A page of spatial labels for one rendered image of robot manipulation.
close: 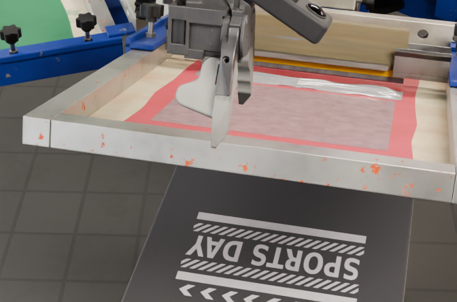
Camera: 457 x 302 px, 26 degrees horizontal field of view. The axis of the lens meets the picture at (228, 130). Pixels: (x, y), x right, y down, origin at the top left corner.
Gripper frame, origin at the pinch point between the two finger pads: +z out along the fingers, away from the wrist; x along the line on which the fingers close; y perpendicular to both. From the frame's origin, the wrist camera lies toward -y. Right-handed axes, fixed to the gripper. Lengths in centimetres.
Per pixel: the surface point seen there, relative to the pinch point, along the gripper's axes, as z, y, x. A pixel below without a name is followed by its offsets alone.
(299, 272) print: 42, -4, -46
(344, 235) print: 39, -11, -56
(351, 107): 13, -10, -51
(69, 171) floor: 95, 90, -191
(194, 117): 11.5, 12.0, -32.6
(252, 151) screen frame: 6.9, -0.5, -10.7
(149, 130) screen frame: 6.3, 13.0, -11.5
